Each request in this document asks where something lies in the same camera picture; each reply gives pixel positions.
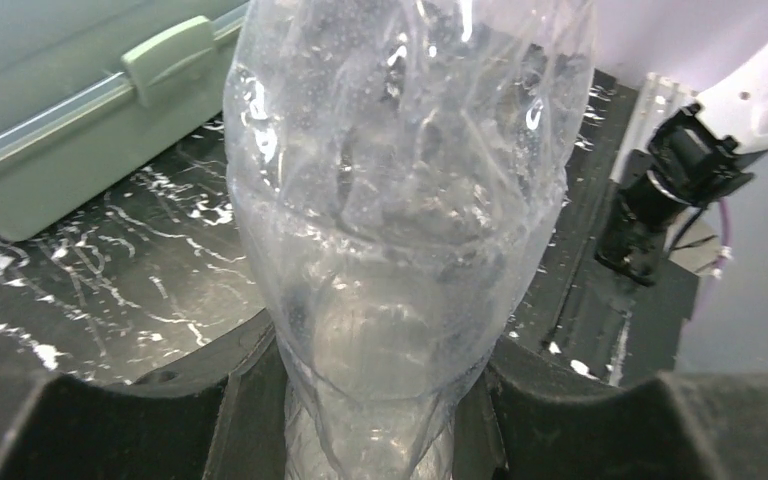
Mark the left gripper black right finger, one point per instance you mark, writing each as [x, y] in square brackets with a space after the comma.
[529, 418]

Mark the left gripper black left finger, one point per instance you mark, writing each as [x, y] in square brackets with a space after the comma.
[216, 413]

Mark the clear plastic bottle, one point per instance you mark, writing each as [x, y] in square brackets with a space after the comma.
[396, 169]

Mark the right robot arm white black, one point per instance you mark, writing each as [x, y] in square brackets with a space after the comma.
[696, 156]

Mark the translucent plastic storage box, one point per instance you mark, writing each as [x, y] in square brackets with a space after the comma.
[90, 91]

